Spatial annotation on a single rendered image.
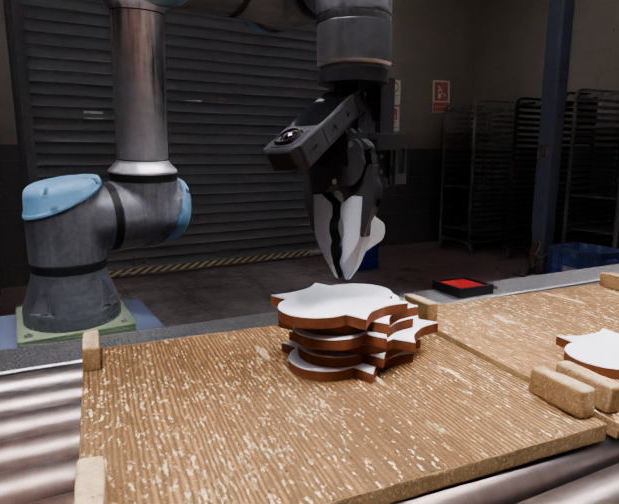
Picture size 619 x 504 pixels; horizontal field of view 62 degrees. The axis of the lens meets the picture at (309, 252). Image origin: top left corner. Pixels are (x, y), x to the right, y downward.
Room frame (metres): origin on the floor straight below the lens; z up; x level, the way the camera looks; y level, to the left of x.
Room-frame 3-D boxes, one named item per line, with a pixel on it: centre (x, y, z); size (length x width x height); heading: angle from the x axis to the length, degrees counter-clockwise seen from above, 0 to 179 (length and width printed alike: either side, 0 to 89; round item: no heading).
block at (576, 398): (0.43, -0.23, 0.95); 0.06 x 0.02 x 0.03; 23
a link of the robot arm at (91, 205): (0.83, 0.39, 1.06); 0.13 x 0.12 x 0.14; 134
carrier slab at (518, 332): (0.64, -0.39, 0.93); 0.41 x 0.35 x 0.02; 112
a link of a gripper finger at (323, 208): (0.56, -0.03, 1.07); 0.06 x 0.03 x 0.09; 139
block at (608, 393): (0.44, -0.26, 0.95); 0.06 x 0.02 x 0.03; 22
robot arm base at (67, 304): (0.83, 0.40, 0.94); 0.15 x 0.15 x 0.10
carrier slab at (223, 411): (0.48, 0.00, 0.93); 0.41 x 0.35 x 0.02; 113
